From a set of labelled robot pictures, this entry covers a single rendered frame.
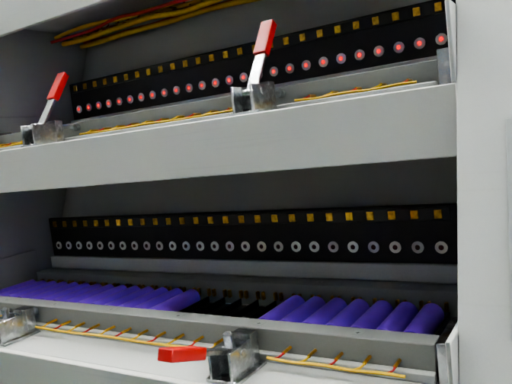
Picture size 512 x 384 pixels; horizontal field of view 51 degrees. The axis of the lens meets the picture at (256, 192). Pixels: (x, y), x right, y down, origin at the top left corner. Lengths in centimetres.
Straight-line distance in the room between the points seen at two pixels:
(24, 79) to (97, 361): 48
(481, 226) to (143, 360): 28
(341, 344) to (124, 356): 19
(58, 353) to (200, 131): 24
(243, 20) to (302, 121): 36
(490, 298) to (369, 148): 12
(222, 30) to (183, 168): 33
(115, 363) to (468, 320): 28
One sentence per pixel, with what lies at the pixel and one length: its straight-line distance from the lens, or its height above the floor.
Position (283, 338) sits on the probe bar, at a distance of 41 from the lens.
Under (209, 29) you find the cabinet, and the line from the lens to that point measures 76.
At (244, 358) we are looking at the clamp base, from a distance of 40.
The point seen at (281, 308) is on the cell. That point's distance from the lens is 48.
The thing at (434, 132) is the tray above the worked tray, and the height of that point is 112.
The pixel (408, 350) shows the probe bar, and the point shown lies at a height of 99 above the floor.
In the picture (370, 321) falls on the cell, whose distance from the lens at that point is 43.
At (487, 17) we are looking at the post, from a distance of 37.
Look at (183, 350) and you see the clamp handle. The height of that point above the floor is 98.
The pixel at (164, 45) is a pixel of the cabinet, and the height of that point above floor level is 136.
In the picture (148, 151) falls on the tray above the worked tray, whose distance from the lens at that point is 47.
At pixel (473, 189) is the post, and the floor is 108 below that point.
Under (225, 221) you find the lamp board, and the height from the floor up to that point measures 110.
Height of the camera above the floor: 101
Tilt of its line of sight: 12 degrees up
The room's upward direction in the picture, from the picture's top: 4 degrees clockwise
